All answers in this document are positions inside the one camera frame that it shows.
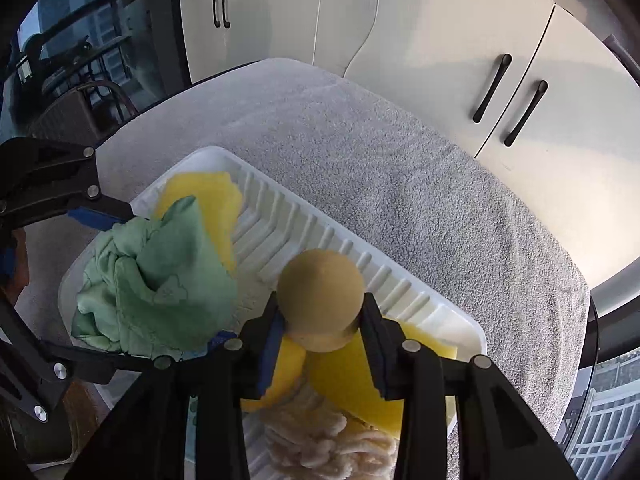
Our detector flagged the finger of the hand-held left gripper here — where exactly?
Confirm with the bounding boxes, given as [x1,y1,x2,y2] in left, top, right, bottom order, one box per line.
[0,287,240,423]
[0,137,137,231]

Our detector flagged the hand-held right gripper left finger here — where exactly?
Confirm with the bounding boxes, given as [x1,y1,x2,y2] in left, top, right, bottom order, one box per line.
[72,292,287,480]

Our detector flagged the yellow sponge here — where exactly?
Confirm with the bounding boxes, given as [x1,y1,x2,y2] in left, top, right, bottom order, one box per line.
[240,320,458,433]
[152,170,245,276]

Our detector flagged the white ribbed plastic tray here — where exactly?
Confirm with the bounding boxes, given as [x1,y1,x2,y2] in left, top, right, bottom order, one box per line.
[57,146,488,480]

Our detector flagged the beige egg-shaped makeup sponge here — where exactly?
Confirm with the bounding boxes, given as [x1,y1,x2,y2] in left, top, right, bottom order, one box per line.
[276,248,366,353]

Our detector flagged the white wall cabinet unit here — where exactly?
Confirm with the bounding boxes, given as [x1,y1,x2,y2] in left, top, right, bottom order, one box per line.
[179,0,640,291]

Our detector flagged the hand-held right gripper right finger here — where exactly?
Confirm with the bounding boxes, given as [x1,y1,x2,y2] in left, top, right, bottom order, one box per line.
[359,292,576,480]

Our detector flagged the apartment towers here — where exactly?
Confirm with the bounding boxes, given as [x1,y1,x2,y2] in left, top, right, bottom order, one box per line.
[565,350,640,480]

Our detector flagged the dark wicker chair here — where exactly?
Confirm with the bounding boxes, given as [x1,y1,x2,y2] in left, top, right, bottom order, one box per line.
[27,80,141,136]

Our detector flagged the cream knitted scrunchie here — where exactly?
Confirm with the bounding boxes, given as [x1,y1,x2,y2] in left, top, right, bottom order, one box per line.
[260,377,401,480]

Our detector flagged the white cable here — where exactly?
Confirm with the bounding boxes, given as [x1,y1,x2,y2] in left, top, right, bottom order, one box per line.
[342,0,381,78]

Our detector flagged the green cloth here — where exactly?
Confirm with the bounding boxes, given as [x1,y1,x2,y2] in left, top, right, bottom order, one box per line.
[70,195,240,356]

